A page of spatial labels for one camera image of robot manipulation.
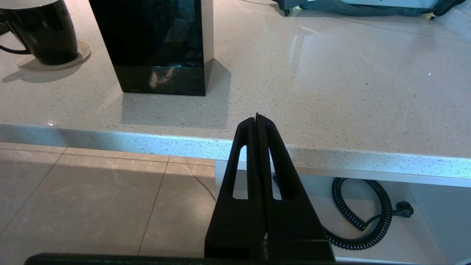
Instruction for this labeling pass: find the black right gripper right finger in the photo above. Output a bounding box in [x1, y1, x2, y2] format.
[258, 114, 335, 258]

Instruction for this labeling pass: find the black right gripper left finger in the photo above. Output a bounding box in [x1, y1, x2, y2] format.
[205, 114, 266, 257]

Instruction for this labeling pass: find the black white tissue box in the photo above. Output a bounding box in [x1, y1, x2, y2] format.
[88, 0, 215, 97]

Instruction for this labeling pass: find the round beige coaster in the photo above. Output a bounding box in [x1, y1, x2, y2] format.
[17, 40, 91, 71]

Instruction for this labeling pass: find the black mug white inside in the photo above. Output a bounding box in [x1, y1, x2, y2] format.
[0, 0, 79, 66]

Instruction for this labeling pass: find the black coiled cable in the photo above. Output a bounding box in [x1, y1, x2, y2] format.
[272, 173, 414, 251]

